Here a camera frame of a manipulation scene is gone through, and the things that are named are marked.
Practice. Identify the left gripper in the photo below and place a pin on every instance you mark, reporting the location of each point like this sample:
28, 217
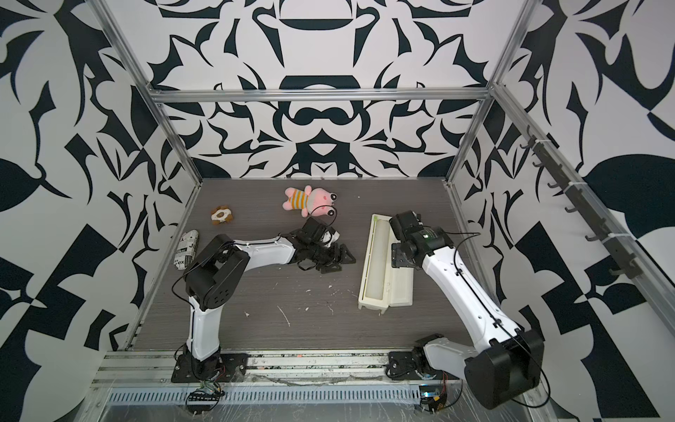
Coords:
337, 259

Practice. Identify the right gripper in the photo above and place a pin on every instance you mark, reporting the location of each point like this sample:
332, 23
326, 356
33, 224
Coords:
402, 247

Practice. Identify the cream dispenser base tray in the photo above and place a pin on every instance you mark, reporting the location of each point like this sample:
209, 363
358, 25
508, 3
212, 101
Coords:
374, 283

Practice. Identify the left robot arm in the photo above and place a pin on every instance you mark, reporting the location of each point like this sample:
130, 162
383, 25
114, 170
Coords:
214, 276

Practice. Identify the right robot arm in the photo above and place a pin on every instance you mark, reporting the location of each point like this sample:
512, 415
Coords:
503, 361

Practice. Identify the pink plush pig toy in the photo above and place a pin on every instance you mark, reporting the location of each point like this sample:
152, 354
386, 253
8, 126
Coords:
310, 201

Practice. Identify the brown white plush toy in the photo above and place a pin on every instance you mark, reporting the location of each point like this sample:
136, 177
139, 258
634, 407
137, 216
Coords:
222, 214

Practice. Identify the black white patterned shoe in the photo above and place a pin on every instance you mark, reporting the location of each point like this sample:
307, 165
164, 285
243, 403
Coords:
186, 250

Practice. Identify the right circuit board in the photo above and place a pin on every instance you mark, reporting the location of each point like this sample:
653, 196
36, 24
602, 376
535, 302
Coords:
434, 398

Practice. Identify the circuit board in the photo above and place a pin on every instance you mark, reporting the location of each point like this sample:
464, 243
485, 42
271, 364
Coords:
434, 398
202, 401

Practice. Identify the left circuit board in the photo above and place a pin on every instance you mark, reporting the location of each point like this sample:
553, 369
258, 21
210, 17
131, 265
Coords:
202, 401

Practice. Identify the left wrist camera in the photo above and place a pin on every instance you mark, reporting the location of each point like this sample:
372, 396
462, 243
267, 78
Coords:
329, 237

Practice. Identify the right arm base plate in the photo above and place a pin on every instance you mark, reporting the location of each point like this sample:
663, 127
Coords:
412, 366

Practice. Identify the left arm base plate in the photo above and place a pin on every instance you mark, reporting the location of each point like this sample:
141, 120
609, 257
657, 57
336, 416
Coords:
227, 368

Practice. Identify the wall hook rail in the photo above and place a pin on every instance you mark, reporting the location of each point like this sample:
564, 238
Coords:
586, 203

